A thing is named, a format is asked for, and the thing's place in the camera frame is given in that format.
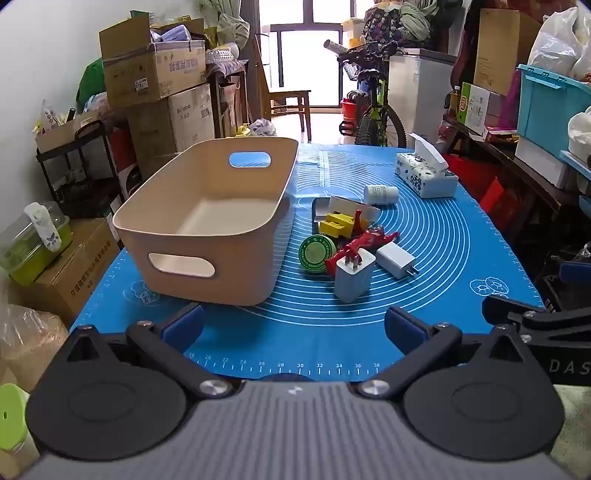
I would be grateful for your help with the red toy figure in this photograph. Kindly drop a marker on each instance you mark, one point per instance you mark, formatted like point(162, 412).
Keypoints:
point(364, 242)

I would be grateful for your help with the open taped cardboard box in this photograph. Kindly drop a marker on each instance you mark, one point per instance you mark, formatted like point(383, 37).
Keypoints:
point(147, 74)

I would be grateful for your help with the white plastic bag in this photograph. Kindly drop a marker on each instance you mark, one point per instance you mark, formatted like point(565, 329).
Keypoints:
point(263, 128)

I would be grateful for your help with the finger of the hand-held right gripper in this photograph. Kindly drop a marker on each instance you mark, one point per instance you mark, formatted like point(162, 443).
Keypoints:
point(508, 311)
point(575, 271)

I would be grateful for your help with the green and white box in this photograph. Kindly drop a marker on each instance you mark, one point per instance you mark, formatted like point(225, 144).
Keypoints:
point(475, 104)

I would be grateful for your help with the red and white box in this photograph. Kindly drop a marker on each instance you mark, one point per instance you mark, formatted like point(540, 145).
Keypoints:
point(124, 157)

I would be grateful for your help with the shallow cardboard tray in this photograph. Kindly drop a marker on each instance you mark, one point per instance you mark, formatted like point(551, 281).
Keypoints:
point(60, 134)

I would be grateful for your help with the beige plastic basket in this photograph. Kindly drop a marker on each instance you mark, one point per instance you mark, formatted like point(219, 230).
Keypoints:
point(207, 221)

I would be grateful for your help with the black utility cart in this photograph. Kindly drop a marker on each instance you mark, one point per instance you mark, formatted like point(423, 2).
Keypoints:
point(92, 157)

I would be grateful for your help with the white charger plug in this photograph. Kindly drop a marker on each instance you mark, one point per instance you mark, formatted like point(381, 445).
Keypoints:
point(395, 256)
point(353, 279)

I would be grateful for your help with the green bag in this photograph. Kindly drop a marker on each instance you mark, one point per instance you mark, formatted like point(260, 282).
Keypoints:
point(90, 83)

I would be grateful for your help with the plastic bag of sawdust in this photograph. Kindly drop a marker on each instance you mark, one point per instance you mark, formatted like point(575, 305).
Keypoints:
point(27, 346)

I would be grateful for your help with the red bucket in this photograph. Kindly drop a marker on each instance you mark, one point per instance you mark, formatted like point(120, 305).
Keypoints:
point(348, 110)

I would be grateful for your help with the tall brown cardboard box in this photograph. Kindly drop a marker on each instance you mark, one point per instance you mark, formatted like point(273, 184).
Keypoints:
point(498, 50)

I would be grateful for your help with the yellow detergent bottle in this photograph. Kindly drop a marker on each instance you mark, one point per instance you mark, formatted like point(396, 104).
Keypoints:
point(242, 131)

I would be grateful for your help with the pile of clothes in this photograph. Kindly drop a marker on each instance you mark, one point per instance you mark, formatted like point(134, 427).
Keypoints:
point(406, 23)

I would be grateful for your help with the flat white box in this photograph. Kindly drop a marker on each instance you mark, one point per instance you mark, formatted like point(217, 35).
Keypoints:
point(540, 164)

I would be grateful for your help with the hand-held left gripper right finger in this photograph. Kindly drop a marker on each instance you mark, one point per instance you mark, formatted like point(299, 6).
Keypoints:
point(404, 330)

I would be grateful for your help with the white tissue box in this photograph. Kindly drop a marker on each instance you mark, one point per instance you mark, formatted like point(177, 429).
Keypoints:
point(425, 175)

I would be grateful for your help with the clear tape roll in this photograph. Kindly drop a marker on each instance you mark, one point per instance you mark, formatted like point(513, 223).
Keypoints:
point(351, 205)

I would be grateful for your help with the dark wooden table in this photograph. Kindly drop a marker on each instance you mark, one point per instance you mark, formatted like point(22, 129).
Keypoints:
point(521, 170)

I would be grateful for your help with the green lidded container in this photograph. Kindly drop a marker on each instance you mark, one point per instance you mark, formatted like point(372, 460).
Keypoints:
point(23, 258)

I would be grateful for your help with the green round tin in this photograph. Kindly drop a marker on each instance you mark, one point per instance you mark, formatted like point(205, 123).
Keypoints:
point(316, 254)

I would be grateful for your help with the white chest freezer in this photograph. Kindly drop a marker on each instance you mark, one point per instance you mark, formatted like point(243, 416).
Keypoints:
point(425, 92)

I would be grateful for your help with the printed brown cardboard box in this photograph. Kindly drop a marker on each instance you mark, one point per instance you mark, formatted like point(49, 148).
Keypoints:
point(78, 272)

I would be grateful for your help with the yellow toy launcher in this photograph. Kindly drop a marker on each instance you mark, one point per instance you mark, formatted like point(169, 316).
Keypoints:
point(332, 226)

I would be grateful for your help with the white pill bottle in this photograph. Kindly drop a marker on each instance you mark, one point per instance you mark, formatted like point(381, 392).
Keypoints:
point(381, 194)

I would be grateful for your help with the large clear plastic bag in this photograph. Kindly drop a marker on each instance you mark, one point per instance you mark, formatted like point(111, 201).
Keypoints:
point(558, 41)

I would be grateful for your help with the red bags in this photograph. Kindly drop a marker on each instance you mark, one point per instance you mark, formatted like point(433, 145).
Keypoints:
point(494, 198)

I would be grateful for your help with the teal storage bin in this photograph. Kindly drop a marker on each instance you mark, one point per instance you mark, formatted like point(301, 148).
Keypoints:
point(545, 110)

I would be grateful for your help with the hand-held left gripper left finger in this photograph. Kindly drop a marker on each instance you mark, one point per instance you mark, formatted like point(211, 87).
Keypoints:
point(184, 323)

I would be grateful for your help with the blue silicone mat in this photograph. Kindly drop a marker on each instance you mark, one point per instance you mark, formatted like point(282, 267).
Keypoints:
point(438, 258)

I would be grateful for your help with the green mountain bicycle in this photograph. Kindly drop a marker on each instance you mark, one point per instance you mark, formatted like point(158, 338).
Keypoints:
point(374, 115)

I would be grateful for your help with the wooden chair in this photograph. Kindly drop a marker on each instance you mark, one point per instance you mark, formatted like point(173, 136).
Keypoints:
point(286, 99)

